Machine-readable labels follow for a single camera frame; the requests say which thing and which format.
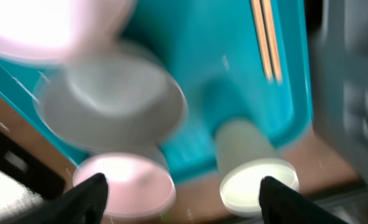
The large pink plate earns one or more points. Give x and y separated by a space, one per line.
49 31

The left wooden chopstick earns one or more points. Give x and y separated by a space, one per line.
262 39

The small pink bowl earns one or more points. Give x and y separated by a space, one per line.
140 185

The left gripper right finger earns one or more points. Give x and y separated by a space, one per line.
282 205

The black tray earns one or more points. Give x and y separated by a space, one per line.
23 167

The pile of rice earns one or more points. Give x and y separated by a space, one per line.
15 198

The grey dishwasher rack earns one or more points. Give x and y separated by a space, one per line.
338 48

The white cup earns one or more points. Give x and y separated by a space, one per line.
244 157

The teal plastic tray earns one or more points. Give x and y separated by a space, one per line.
210 47

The grey bowl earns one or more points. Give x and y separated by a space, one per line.
121 97

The wooden chopstick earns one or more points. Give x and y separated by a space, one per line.
262 39
272 39

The right wooden chopstick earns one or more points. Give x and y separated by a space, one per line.
272 39

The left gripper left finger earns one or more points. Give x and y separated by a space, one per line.
84 203

